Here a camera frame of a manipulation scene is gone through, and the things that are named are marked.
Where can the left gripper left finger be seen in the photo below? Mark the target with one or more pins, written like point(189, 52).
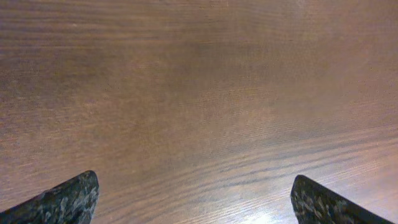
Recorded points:
point(73, 201)

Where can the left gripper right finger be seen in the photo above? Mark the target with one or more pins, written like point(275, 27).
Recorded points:
point(315, 204)

